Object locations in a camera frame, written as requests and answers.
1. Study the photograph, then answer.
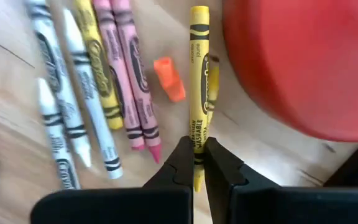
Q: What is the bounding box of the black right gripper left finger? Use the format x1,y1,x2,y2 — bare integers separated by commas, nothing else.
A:
31,136,195,224

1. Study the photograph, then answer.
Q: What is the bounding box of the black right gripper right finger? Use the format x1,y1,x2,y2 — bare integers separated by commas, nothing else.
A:
204,136,358,224

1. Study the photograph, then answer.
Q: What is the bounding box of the yellow crayon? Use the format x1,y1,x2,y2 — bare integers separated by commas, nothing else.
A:
188,5,211,193
208,55,221,123
73,0,125,131

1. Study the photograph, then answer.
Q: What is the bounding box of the white crayon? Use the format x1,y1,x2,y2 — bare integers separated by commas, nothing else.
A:
25,0,93,168
62,7,124,180
37,77,81,191

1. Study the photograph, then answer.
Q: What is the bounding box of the pink crayon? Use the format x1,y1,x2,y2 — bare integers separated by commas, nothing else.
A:
92,0,146,152
109,0,163,165

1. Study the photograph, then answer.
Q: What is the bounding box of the orange crayon piece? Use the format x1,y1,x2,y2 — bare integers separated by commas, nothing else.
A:
153,57,186,103

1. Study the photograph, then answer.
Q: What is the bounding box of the red desk lamp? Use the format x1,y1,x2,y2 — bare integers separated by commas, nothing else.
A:
222,0,358,143

